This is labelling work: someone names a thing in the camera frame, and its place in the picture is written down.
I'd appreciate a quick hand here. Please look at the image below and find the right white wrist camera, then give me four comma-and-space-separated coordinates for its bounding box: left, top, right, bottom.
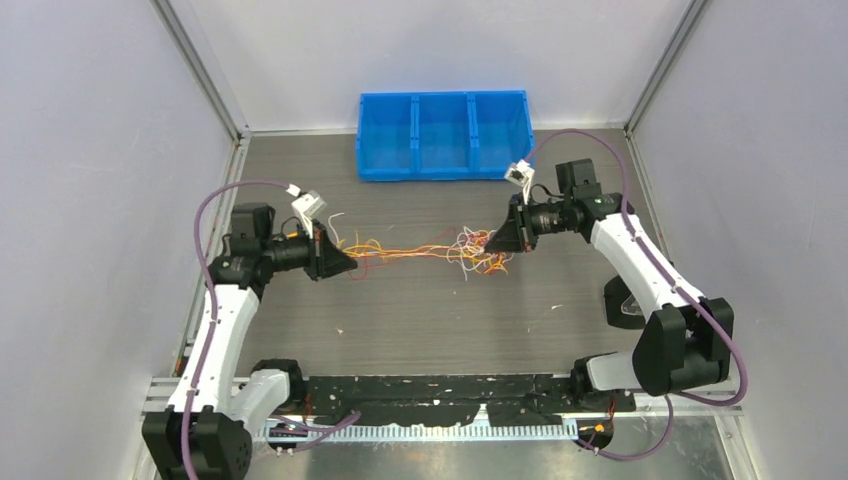
504, 159, 535, 203

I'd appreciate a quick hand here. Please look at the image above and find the white thin cable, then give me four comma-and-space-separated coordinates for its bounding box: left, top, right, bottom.
327, 211, 511, 280

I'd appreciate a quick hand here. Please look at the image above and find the blue three-compartment plastic bin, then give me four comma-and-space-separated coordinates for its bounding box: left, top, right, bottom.
355, 90, 535, 182

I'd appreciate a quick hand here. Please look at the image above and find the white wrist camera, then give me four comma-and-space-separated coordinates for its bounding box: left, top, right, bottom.
286, 184, 327, 238
504, 159, 535, 203

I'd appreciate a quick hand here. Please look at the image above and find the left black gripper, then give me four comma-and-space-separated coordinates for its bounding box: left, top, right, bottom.
260, 219, 355, 281

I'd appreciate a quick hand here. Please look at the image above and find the black triangular stand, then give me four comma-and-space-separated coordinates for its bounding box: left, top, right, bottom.
603, 276, 646, 330

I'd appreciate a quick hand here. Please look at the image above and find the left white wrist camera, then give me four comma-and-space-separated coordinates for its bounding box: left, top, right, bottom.
286, 184, 327, 238

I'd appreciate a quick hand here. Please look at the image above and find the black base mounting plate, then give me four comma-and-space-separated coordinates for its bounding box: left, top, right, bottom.
286, 374, 636, 427

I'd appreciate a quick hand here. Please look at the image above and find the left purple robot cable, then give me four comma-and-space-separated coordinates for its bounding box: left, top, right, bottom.
180, 179, 293, 480

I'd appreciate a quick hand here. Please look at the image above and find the aluminium front rail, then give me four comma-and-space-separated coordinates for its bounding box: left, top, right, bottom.
139, 374, 743, 444

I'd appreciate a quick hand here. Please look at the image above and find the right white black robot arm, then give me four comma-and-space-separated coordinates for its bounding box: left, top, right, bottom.
484, 159, 734, 411

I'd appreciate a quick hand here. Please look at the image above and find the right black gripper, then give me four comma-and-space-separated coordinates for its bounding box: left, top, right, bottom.
488, 192, 575, 253

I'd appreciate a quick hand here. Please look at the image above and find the orange yellow thin cable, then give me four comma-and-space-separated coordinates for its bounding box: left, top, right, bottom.
337, 231, 511, 278

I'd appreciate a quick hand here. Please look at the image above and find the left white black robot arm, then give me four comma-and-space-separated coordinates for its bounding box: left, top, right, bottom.
141, 203, 358, 479

